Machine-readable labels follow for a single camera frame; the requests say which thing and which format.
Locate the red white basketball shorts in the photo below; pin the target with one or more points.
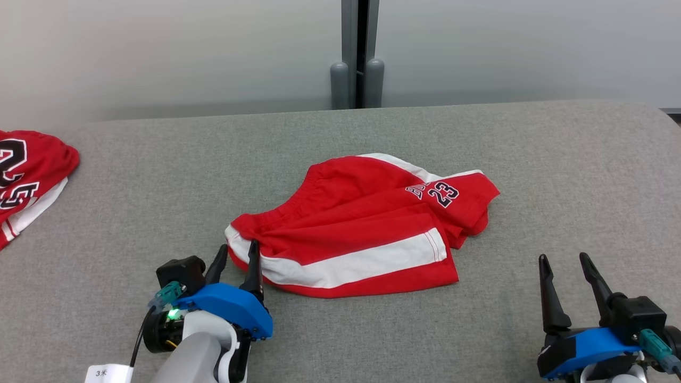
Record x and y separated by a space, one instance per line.
362 213

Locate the white paper label tag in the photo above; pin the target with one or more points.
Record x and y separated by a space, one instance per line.
109 374

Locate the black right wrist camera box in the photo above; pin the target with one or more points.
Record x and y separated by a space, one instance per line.
638 314

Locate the grey partition post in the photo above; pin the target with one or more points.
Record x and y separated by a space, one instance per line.
348 48
374 80

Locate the red basketball jersey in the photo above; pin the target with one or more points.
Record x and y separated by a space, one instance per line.
37 159

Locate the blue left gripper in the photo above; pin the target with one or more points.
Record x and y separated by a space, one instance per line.
234 306

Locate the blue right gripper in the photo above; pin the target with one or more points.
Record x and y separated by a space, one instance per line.
585 348

